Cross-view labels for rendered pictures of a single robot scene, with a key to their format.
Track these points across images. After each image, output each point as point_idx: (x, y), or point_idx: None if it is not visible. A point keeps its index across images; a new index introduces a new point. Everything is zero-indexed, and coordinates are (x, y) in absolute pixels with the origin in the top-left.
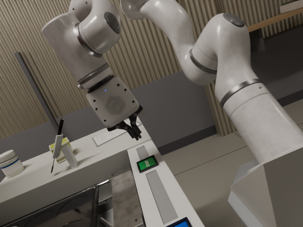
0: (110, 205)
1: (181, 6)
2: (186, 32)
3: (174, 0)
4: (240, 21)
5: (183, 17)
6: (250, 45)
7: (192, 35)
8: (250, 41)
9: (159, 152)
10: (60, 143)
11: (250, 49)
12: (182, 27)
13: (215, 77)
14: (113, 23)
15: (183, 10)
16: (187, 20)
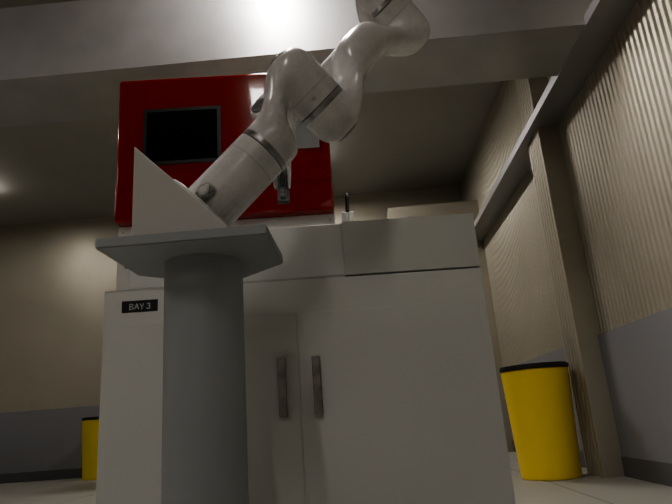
0: None
1: (344, 38)
2: (336, 72)
3: (349, 31)
4: (272, 60)
5: (333, 55)
6: (274, 83)
7: (345, 71)
8: (273, 79)
9: (297, 226)
10: (345, 221)
11: (273, 89)
12: (332, 68)
13: (312, 129)
14: (255, 106)
15: (339, 43)
16: (335, 57)
